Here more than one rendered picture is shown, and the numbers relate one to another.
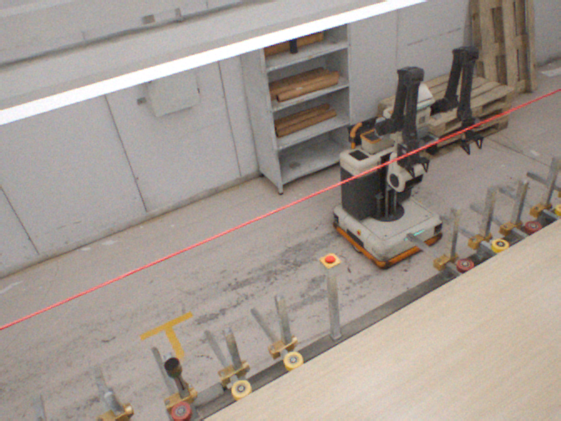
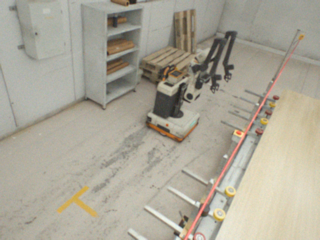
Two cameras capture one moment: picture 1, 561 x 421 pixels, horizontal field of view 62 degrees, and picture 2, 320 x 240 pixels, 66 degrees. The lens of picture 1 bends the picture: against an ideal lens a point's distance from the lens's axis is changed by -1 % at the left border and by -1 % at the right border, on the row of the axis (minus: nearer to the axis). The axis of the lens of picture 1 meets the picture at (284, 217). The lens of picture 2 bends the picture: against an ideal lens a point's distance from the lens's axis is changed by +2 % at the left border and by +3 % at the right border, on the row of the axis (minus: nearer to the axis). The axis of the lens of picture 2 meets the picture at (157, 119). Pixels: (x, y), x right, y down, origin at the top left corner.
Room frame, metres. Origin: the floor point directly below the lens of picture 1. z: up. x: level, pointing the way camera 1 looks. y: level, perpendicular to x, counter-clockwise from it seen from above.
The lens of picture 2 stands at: (0.66, 1.35, 2.35)
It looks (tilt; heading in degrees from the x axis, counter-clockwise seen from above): 35 degrees down; 321
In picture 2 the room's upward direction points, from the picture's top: 10 degrees clockwise
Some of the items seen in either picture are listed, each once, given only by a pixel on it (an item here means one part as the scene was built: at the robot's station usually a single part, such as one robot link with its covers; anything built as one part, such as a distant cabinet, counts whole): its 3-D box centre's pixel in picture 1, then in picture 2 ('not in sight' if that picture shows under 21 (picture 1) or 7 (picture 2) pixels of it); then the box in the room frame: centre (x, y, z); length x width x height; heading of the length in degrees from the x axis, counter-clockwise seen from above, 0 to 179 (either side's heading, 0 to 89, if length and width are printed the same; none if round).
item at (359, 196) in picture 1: (379, 174); (173, 94); (3.05, -0.78, 0.59); 0.55 x 0.34 x 0.83; 115
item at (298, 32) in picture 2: not in sight; (283, 67); (2.31, -2.05, 1.20); 0.15 x 0.12 x 1.00; 115
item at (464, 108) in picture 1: (466, 85); (229, 49); (2.64, -1.20, 1.41); 0.11 x 0.06 x 0.43; 115
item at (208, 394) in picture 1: (195, 401); not in sight; (1.20, 0.51, 0.75); 0.26 x 0.01 x 0.10; 115
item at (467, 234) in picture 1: (469, 235); (245, 118); (1.94, -1.01, 0.83); 0.43 x 0.03 x 0.04; 25
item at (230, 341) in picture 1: (237, 365); (203, 201); (1.27, 0.30, 0.87); 0.04 x 0.04 x 0.48; 25
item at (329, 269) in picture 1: (331, 266); (237, 136); (1.49, -0.17, 1.18); 0.07 x 0.07 x 0.08; 25
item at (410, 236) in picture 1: (435, 256); (239, 128); (1.84, -0.78, 0.82); 0.43 x 0.03 x 0.04; 25
